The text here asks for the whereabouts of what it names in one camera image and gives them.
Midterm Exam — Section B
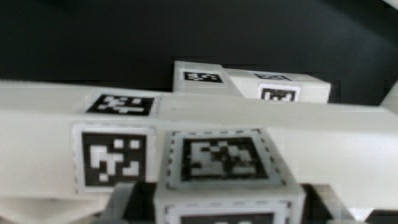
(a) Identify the white chair back frame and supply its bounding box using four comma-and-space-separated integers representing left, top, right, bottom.
0, 79, 398, 224

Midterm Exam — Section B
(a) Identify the white chair leg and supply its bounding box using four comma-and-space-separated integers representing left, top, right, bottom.
172, 61, 241, 97
225, 69, 330, 103

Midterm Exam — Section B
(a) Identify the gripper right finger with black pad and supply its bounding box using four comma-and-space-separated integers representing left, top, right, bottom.
300, 183, 357, 224

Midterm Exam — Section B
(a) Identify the white tagged cube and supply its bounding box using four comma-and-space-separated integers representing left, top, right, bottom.
154, 128, 305, 224

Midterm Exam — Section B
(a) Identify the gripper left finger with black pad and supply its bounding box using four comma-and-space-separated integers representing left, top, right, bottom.
96, 181, 158, 224

